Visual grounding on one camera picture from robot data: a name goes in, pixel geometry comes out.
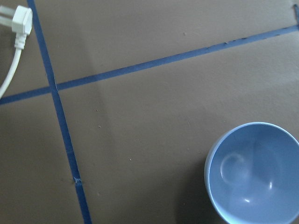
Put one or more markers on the blue bowl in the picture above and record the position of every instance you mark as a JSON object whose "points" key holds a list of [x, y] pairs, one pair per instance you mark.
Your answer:
{"points": [[252, 175]]}

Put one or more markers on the white power plug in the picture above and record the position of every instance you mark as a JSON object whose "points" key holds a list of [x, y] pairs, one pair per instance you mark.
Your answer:
{"points": [[20, 20]]}

